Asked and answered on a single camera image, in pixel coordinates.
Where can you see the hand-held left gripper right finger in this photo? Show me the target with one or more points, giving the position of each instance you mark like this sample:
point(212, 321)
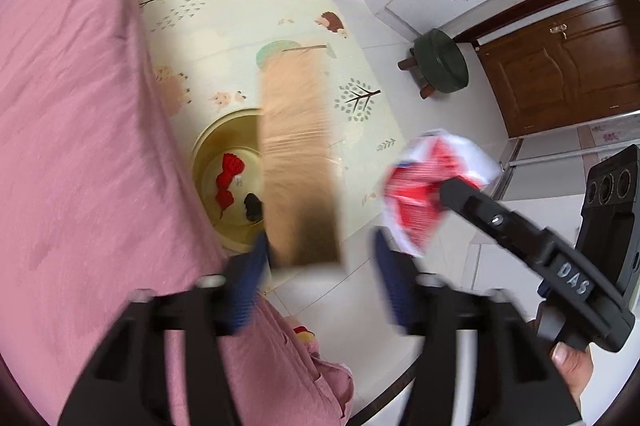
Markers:
point(395, 286)

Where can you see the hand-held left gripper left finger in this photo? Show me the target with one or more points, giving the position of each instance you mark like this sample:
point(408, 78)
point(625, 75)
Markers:
point(247, 291)

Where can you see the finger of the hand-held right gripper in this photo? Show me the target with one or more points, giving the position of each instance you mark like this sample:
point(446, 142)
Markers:
point(492, 221)

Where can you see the red and white packet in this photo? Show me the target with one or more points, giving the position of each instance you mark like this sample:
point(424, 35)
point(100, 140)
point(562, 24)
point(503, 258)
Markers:
point(420, 198)

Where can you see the yellow round waste bin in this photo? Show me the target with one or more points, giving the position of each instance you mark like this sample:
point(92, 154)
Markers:
point(210, 166)

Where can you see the person's right hand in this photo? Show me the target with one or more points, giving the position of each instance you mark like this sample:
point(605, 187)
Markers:
point(575, 371)

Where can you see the small black item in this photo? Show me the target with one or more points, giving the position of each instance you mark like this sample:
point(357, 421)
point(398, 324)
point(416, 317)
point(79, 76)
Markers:
point(254, 208)

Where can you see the red crumpled wrapper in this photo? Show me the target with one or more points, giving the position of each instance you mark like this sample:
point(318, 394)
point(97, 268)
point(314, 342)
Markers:
point(230, 178)

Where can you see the brown wooden door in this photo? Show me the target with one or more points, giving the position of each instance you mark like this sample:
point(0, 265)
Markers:
point(565, 71)

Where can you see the green round stool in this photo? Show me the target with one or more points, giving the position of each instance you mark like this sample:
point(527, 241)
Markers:
point(442, 61)

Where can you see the pink bed blanket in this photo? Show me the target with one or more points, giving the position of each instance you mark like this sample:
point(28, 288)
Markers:
point(65, 106)

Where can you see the cream animal print play mat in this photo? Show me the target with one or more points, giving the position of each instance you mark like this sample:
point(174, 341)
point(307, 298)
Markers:
point(225, 21)

